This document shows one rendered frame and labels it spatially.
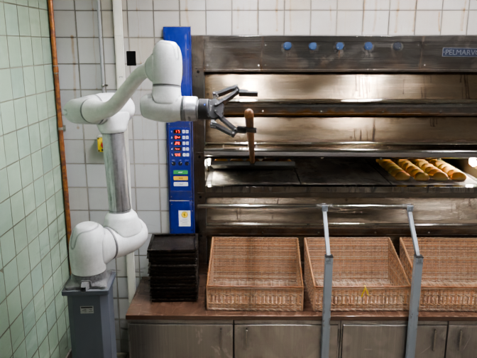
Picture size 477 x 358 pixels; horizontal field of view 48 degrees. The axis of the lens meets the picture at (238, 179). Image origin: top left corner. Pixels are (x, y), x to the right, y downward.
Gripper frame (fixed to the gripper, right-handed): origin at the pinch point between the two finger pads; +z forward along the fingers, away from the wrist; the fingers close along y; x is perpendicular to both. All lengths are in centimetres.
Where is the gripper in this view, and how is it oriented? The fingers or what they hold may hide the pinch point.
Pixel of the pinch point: (254, 111)
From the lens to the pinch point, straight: 197.0
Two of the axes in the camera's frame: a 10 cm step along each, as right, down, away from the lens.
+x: -0.3, -3.3, -9.4
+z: 10.0, 0.4, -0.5
